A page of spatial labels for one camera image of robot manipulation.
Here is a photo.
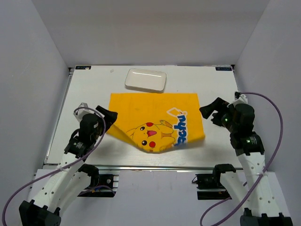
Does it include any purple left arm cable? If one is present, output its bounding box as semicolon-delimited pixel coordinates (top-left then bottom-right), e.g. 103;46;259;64
3;107;107;224

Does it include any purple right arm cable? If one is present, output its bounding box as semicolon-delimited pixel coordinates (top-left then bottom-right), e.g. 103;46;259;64
199;91;283;226

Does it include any white rectangular plate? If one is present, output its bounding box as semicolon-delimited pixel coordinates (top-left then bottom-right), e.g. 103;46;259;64
125;68;166;92

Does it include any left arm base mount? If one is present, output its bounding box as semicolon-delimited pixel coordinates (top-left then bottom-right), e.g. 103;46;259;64
78;164;119;198

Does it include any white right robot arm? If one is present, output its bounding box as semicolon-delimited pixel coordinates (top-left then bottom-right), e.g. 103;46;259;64
199;92;293;226

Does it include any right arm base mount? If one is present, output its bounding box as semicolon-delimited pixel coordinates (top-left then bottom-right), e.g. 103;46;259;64
191;164;236;200

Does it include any blue table corner label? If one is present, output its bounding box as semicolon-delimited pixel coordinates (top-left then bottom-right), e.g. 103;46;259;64
215;67;232;71
75;65;91;70

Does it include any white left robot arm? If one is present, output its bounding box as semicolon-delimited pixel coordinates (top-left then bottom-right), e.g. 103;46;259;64
19;103;118;226

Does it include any yellow Pikachu placemat cloth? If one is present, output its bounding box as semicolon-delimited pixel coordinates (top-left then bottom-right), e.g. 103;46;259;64
108;93;205;153

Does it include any blue table corner label left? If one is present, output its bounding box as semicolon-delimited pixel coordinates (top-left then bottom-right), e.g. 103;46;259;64
75;65;91;70

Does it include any blue table corner label right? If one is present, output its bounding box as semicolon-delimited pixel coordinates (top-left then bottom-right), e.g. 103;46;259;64
215;67;232;71

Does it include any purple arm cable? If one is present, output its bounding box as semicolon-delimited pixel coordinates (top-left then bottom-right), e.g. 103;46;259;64
199;91;283;226
3;107;107;224

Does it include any aluminium table edge rail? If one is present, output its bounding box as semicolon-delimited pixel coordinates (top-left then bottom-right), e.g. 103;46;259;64
42;164;245;172

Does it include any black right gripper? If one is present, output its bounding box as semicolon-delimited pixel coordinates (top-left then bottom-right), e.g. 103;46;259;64
199;97;238;132

